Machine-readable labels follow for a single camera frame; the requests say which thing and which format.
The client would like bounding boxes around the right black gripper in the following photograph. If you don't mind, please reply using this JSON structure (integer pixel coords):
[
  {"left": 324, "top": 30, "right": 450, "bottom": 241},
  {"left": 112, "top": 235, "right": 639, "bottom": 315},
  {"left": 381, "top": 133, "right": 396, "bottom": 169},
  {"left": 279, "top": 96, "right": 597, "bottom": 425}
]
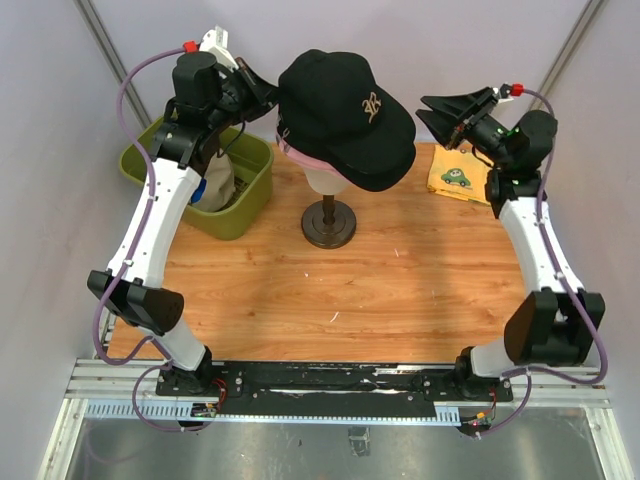
[{"left": 414, "top": 87, "right": 512, "bottom": 169}]

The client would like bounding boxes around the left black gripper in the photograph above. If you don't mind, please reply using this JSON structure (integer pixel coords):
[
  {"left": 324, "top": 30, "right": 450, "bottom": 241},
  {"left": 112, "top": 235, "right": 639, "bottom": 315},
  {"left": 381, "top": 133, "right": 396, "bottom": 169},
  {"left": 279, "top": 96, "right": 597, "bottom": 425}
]
[{"left": 207, "top": 57, "right": 285, "bottom": 133}]

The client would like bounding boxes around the pink baseball cap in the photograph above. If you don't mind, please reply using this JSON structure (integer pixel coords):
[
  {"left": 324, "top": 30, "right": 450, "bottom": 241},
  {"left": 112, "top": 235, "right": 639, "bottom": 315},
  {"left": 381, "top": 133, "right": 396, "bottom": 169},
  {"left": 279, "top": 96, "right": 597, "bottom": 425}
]
[{"left": 276, "top": 129, "right": 346, "bottom": 180}]

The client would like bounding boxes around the black cap white logo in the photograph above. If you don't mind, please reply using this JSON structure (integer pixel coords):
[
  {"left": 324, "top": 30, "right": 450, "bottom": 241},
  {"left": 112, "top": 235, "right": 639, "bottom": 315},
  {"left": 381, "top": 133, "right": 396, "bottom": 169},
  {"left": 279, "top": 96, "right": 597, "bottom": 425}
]
[{"left": 341, "top": 143, "right": 416, "bottom": 192}]

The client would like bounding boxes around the beige and black cap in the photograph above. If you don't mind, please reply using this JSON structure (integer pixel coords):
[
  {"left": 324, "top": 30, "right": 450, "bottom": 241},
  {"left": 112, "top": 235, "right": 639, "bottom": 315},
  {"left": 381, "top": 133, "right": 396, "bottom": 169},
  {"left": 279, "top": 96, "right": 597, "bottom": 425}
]
[{"left": 191, "top": 154, "right": 235, "bottom": 213}]

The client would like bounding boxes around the blue item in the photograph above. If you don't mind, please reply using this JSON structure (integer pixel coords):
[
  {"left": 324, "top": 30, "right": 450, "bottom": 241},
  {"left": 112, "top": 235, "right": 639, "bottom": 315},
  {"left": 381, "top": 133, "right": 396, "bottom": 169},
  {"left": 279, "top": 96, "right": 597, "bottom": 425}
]
[{"left": 190, "top": 178, "right": 207, "bottom": 204}]

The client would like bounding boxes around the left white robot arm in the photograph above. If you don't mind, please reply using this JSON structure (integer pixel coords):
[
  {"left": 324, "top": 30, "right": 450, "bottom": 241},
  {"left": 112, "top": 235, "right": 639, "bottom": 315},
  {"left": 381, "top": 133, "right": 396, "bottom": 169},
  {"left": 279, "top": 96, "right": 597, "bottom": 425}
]
[{"left": 87, "top": 43, "right": 276, "bottom": 396}]

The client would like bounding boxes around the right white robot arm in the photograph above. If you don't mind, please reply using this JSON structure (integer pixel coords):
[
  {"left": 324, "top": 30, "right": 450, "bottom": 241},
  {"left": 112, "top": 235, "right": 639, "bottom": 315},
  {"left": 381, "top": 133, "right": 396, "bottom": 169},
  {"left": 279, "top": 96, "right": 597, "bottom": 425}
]
[{"left": 416, "top": 84, "right": 609, "bottom": 400}]

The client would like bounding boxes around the yellow cartoon car cloth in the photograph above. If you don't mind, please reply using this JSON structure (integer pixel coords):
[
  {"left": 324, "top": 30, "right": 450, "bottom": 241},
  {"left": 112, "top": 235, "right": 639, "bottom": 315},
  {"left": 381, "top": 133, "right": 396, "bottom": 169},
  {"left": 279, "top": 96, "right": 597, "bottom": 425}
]
[{"left": 427, "top": 145, "right": 493, "bottom": 206}]

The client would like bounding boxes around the white mannequin head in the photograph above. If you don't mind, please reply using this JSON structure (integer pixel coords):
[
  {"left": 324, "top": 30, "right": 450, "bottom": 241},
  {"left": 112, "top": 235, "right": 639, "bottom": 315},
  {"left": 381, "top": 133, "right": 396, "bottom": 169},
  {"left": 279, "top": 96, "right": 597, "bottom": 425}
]
[{"left": 303, "top": 168, "right": 350, "bottom": 196}]

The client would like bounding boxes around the green plastic bin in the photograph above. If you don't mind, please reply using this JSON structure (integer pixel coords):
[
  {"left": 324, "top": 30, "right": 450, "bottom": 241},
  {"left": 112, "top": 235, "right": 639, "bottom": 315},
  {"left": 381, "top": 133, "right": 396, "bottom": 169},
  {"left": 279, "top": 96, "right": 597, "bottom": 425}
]
[{"left": 118, "top": 115, "right": 275, "bottom": 241}]

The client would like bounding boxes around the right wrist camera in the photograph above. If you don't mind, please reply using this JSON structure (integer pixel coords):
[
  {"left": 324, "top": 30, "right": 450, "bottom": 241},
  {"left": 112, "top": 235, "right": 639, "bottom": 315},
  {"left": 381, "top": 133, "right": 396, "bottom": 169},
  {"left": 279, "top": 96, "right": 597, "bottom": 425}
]
[{"left": 493, "top": 83, "right": 525, "bottom": 104}]

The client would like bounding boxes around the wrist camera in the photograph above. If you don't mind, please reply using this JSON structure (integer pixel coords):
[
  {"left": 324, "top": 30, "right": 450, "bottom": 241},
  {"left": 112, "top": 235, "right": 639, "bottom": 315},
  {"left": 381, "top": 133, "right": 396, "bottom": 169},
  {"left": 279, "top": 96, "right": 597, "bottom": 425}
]
[
  {"left": 183, "top": 25, "right": 239, "bottom": 71},
  {"left": 493, "top": 83, "right": 525, "bottom": 104}
]

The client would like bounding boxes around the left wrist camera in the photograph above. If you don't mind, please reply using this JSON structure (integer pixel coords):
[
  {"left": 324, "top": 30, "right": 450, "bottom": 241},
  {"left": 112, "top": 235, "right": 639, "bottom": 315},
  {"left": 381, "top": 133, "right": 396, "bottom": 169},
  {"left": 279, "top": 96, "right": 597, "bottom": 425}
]
[{"left": 183, "top": 25, "right": 239, "bottom": 71}]

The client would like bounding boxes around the right aluminium frame post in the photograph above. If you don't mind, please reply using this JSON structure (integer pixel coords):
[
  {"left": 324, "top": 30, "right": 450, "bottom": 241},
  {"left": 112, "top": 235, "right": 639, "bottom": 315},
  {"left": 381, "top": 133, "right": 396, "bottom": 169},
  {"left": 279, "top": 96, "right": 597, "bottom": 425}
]
[{"left": 513, "top": 1, "right": 608, "bottom": 115}]

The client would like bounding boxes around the aluminium frame post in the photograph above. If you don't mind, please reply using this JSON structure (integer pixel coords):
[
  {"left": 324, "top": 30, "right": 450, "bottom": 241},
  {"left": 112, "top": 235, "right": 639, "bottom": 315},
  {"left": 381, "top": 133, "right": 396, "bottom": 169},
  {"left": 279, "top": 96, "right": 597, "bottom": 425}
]
[
  {"left": 73, "top": 0, "right": 152, "bottom": 128},
  {"left": 513, "top": 1, "right": 608, "bottom": 115}
]

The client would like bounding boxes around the left aluminium frame post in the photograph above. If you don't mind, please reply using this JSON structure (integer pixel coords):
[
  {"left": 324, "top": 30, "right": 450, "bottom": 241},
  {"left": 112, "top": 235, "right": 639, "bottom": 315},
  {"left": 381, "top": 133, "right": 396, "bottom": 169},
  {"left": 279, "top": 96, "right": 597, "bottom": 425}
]
[{"left": 73, "top": 0, "right": 152, "bottom": 128}]

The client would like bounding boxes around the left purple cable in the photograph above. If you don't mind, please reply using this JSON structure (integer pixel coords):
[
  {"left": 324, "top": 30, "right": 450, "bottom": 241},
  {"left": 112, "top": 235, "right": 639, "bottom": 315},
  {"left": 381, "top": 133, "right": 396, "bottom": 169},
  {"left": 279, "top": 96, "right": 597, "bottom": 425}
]
[{"left": 93, "top": 47, "right": 216, "bottom": 434}]

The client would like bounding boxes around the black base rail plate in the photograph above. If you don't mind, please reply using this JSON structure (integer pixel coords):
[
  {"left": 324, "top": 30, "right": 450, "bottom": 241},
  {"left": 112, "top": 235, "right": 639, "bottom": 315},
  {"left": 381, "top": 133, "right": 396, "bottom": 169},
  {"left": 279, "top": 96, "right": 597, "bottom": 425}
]
[{"left": 156, "top": 361, "right": 513, "bottom": 418}]

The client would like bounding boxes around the grey slotted cable duct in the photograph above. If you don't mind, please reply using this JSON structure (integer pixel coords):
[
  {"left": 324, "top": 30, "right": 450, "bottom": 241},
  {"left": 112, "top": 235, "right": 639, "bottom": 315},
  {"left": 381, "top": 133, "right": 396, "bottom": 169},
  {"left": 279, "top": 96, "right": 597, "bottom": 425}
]
[{"left": 82, "top": 399, "right": 461, "bottom": 427}]

